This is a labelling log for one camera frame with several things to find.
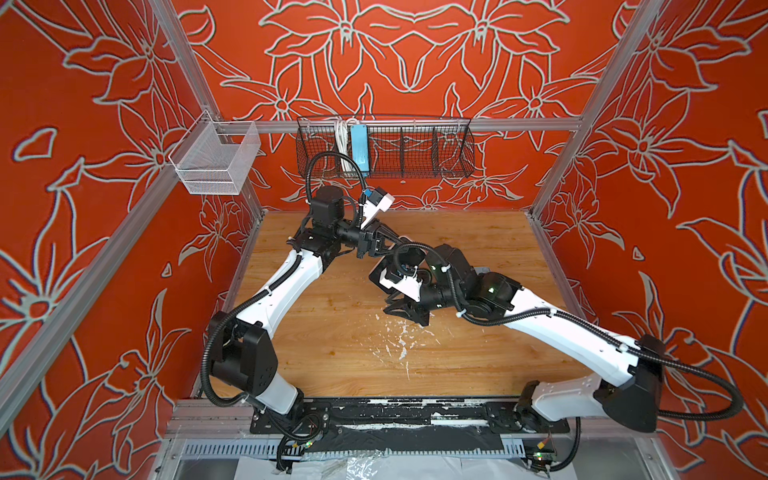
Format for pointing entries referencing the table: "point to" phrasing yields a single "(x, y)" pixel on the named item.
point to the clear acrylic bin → (215, 157)
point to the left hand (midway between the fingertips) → (404, 250)
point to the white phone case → (481, 269)
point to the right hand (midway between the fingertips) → (383, 303)
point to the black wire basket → (388, 148)
